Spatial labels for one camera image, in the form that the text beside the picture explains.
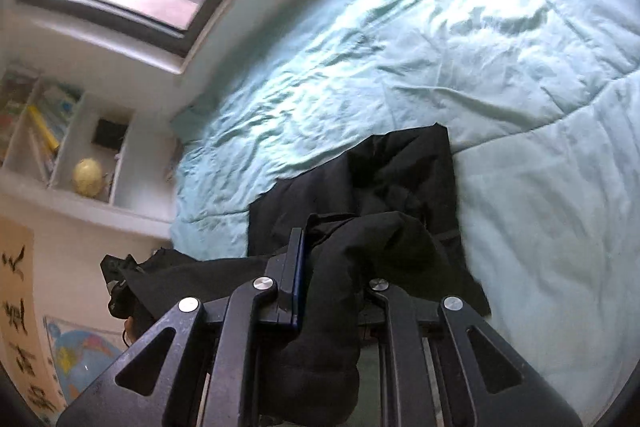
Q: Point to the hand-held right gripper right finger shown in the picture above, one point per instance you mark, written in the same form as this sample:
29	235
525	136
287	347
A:
395	309

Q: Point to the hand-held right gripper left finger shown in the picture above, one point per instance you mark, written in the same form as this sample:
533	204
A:
297	287

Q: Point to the black hooded jacket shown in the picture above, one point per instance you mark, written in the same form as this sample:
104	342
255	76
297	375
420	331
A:
400	187

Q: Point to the blue world map poster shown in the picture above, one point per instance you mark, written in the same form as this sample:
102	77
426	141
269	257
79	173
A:
82	357

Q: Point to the white bookshelf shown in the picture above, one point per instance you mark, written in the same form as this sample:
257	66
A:
145	187

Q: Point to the yellow globe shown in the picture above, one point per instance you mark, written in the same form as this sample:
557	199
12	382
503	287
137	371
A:
89	177

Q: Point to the black box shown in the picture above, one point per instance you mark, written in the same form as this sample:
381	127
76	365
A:
110	133

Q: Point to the row of books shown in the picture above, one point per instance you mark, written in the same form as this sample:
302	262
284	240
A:
45	122

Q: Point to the light blue comforter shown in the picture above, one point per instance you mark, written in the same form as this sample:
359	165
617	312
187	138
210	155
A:
450	32

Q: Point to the calligraphy wall scroll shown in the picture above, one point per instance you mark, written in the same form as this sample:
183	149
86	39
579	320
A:
17	307

